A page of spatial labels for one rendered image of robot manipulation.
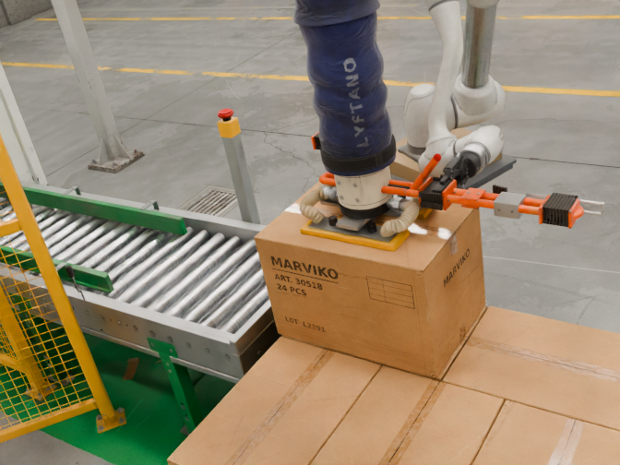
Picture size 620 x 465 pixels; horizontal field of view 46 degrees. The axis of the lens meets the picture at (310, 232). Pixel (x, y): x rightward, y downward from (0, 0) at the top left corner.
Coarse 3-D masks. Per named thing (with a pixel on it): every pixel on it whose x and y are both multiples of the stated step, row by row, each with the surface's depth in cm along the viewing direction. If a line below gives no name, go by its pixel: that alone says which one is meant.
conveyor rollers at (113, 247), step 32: (64, 224) 358; (96, 224) 352; (128, 224) 346; (64, 256) 328; (96, 256) 322; (128, 256) 324; (160, 256) 315; (192, 256) 308; (224, 256) 309; (256, 256) 299; (160, 288) 292; (224, 288) 284; (256, 288) 286; (192, 320) 270
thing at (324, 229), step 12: (336, 216) 226; (312, 228) 228; (324, 228) 225; (336, 228) 224; (372, 228) 217; (336, 240) 222; (348, 240) 219; (360, 240) 217; (372, 240) 215; (384, 240) 213; (396, 240) 213
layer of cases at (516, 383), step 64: (512, 320) 239; (256, 384) 233; (320, 384) 228; (384, 384) 223; (448, 384) 218; (512, 384) 214; (576, 384) 210; (192, 448) 213; (256, 448) 209; (320, 448) 206; (384, 448) 201; (448, 448) 198; (512, 448) 194; (576, 448) 190
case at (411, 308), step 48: (288, 240) 228; (432, 240) 213; (480, 240) 233; (288, 288) 237; (336, 288) 224; (384, 288) 213; (432, 288) 207; (480, 288) 240; (288, 336) 251; (336, 336) 236; (384, 336) 223; (432, 336) 213
